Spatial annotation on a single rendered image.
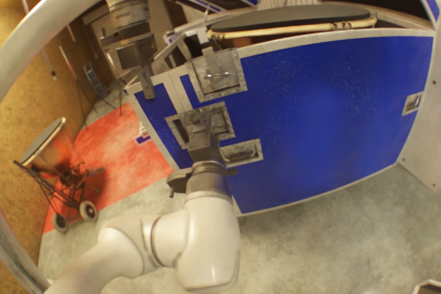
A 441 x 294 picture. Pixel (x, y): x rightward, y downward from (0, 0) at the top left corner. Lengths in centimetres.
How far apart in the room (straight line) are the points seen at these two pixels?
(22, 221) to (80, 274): 244
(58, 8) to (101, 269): 33
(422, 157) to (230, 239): 136
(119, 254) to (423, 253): 140
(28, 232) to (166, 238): 247
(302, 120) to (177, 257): 48
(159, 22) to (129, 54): 737
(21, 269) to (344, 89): 110
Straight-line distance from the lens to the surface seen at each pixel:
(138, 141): 217
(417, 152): 146
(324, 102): 57
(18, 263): 69
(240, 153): 62
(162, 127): 54
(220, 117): 51
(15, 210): 268
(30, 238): 268
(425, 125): 135
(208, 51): 40
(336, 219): 117
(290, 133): 58
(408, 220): 137
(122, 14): 42
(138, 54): 40
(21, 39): 29
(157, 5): 784
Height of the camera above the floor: 106
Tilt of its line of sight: 36 degrees down
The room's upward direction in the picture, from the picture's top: 20 degrees counter-clockwise
